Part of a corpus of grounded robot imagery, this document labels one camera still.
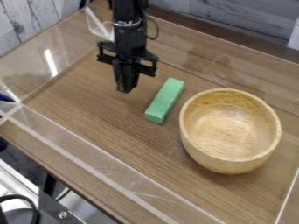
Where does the blue object left edge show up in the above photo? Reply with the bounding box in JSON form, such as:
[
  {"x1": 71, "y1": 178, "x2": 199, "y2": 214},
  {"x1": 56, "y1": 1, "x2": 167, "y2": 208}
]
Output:
[{"x1": 0, "y1": 92, "x2": 16, "y2": 152}]

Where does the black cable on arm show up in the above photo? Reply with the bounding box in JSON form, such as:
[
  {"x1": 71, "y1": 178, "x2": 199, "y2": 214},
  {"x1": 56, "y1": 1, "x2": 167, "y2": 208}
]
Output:
[{"x1": 143, "y1": 16, "x2": 161, "y2": 41}]

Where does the black table leg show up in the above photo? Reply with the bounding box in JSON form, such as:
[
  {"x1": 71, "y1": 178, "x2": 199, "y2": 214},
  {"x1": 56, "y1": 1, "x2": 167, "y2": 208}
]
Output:
[{"x1": 42, "y1": 174, "x2": 57, "y2": 197}]

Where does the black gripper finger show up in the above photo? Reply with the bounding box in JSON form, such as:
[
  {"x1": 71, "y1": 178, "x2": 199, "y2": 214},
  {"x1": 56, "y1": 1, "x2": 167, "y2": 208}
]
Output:
[
  {"x1": 112, "y1": 59, "x2": 127, "y2": 93},
  {"x1": 125, "y1": 65, "x2": 140, "y2": 93}
]

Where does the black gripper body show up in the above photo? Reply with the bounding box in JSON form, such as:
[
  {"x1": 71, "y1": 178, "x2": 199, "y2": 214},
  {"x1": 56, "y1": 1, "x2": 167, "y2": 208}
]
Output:
[{"x1": 97, "y1": 18, "x2": 159, "y2": 77}]

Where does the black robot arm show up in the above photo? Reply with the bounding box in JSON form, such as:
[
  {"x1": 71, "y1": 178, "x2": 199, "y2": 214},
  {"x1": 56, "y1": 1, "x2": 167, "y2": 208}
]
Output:
[{"x1": 97, "y1": 0, "x2": 159, "y2": 94}]

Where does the clear acrylic tray enclosure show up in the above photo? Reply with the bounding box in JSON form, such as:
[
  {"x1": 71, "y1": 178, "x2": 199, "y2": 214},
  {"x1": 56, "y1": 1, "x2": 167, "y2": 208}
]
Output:
[{"x1": 0, "y1": 8, "x2": 299, "y2": 224}]

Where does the green rectangular block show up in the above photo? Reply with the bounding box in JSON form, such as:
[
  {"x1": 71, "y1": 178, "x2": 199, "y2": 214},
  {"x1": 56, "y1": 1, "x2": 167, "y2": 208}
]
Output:
[{"x1": 144, "y1": 78, "x2": 184, "y2": 124}]

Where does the brown wooden bowl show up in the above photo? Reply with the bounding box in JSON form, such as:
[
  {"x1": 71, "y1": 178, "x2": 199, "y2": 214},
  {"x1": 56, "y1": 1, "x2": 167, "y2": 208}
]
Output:
[{"x1": 179, "y1": 88, "x2": 281, "y2": 174}]

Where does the black cable bottom left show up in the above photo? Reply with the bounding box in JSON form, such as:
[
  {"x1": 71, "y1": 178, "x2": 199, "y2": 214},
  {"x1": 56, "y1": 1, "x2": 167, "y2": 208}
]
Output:
[{"x1": 0, "y1": 194, "x2": 41, "y2": 224}]

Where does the metal bracket with screw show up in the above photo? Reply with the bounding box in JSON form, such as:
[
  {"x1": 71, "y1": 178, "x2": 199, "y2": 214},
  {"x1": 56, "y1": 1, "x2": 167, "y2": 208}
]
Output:
[{"x1": 38, "y1": 191, "x2": 87, "y2": 224}]

